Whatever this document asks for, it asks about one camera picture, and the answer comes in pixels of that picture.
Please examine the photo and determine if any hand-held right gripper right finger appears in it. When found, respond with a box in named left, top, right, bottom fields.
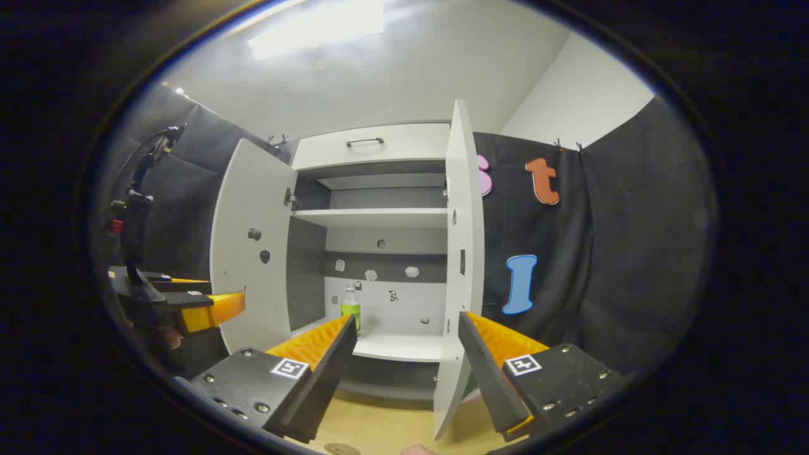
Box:
left=458, top=311, right=633, bottom=443

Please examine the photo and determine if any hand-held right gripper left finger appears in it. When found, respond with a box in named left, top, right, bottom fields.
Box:
left=190, top=314, right=358, bottom=445

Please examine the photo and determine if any white cabinet door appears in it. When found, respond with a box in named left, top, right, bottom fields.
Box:
left=433, top=99, right=486, bottom=441
left=210, top=138, right=299, bottom=355

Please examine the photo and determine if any clear bottle with green label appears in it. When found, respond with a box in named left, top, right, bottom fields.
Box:
left=341, top=284, right=362, bottom=336

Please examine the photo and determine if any white cabinet shelf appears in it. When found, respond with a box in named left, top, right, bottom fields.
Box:
left=291, top=316, right=444, bottom=363
left=292, top=209, right=448, bottom=229

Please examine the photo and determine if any white and grey cabinet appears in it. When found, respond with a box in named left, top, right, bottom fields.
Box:
left=288, top=122, right=453, bottom=402

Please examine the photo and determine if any white cabinet drawer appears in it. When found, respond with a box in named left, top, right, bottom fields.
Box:
left=292, top=123, right=451, bottom=170

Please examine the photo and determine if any ceiling light panel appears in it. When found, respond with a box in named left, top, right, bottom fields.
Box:
left=248, top=0, right=386, bottom=61

